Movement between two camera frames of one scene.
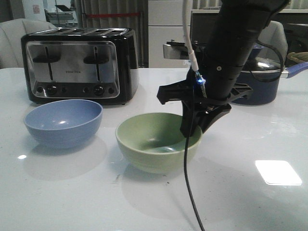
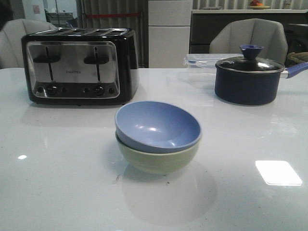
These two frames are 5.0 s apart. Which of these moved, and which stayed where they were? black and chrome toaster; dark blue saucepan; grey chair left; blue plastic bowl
Moved: blue plastic bowl
Stayed: black and chrome toaster; grey chair left; dark blue saucepan
